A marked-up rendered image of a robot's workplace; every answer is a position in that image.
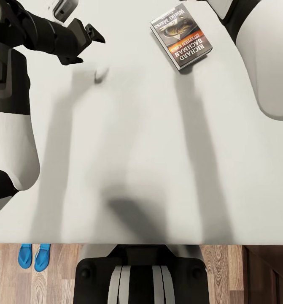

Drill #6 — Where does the sandal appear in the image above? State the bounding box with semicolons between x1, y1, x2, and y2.
18;244;32;269
34;244;51;272

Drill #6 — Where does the hardback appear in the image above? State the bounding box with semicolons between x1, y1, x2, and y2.
151;3;213;71

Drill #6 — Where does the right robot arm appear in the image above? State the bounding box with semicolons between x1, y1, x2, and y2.
196;0;283;121

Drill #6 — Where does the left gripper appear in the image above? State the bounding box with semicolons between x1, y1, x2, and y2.
45;18;105;65

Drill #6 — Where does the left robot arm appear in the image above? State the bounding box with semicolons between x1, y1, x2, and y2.
0;0;105;211

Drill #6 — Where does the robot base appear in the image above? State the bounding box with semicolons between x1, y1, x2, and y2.
73;244;210;304

